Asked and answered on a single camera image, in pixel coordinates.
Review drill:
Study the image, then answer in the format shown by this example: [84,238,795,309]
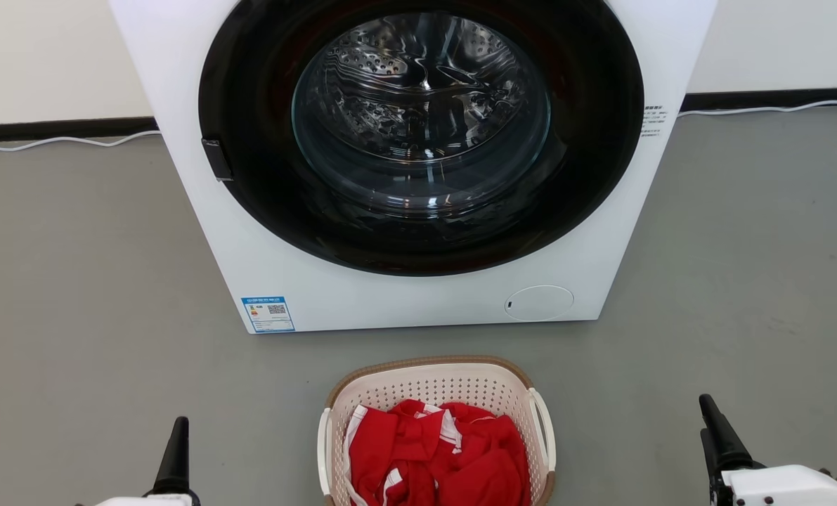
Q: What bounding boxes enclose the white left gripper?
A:
[95,417,201,506]

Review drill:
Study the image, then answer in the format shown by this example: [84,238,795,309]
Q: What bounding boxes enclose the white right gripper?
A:
[699,394,837,506]

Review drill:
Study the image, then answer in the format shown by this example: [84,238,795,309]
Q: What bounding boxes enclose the beige perforated laundry basket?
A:
[317,355,557,506]

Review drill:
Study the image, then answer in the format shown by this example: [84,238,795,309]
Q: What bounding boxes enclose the blue energy label sticker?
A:
[241,296,296,334]

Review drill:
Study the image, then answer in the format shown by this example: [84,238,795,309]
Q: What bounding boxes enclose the white front-load washing machine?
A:
[109,0,718,335]

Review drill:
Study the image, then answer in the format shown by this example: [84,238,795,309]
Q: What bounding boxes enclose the round white filter cover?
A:
[505,285,575,323]

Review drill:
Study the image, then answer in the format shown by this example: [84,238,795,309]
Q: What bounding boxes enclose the red and white garment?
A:
[344,399,533,506]

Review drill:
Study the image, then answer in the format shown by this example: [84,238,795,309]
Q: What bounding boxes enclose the black round washer door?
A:
[198,0,645,277]

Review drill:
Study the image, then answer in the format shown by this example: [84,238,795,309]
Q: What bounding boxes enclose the small printed text sticker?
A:
[640,104,666,138]

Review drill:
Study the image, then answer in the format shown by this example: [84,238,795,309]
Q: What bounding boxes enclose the steel washer drum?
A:
[297,11,550,164]

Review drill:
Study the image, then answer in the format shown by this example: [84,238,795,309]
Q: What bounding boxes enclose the black door latch handle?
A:
[202,138,235,182]

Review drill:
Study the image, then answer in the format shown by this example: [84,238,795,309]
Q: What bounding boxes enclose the white floor cable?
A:
[0,130,162,153]
[678,100,837,118]

